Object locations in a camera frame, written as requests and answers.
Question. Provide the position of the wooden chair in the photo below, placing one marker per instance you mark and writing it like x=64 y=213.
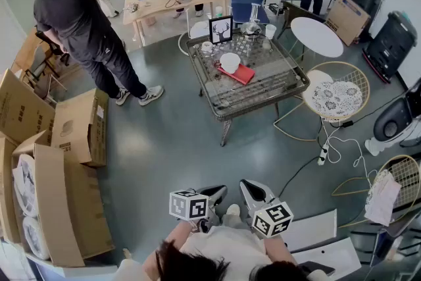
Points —
x=36 y=66

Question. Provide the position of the red tray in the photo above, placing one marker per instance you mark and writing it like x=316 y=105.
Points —
x=243 y=74

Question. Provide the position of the floral patterned seat cushion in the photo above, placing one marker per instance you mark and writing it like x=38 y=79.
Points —
x=333 y=97

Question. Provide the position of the white power strip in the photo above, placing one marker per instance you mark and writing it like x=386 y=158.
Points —
x=323 y=154

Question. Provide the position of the deer picture frame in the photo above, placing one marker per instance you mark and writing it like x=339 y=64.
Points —
x=221 y=29

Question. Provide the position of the white and black robot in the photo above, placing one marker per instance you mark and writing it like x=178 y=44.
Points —
x=394 y=121

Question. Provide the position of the glass teapot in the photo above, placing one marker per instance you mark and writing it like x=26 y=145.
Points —
x=251 y=29

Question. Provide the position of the black tablet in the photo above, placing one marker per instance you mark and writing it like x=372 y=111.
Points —
x=317 y=268

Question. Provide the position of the cardboard box with blue print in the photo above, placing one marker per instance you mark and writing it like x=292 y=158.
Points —
x=348 y=18

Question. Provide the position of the tall white paper cup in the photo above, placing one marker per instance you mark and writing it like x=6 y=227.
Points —
x=270 y=31

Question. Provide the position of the small white mug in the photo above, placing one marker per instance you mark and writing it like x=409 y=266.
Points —
x=206 y=46

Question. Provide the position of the printed cardboard box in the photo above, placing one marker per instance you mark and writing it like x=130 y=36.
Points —
x=79 y=128

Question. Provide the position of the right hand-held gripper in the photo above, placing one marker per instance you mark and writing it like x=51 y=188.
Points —
x=273 y=218

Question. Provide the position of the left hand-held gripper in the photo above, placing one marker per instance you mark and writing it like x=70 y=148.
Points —
x=189 y=205

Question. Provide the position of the large open cardboard box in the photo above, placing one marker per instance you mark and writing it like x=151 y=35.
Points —
x=65 y=207

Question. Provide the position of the person's left forearm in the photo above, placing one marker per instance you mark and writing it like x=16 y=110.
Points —
x=179 y=235

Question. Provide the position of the flat cardboard box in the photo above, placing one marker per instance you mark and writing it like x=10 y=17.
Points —
x=23 y=108

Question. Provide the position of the round white side table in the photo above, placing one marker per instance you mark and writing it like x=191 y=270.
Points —
x=317 y=37

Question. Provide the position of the white board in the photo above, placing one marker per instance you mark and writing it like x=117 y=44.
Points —
x=315 y=227
x=335 y=256

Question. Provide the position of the long wooden table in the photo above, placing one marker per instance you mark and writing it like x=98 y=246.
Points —
x=154 y=5

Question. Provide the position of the black wheeled appliance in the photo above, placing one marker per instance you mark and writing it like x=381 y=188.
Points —
x=389 y=42

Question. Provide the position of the person's beige shoe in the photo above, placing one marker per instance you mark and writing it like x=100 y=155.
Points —
x=233 y=209

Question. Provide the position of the glass wicker coffee table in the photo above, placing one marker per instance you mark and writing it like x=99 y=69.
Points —
x=253 y=85

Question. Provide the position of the pale pink cloth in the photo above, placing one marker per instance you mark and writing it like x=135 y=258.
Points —
x=383 y=199

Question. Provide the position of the person's white shirt torso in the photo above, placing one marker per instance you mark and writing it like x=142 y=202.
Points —
x=230 y=248

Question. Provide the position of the person's right forearm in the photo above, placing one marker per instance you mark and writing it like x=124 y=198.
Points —
x=278 y=248

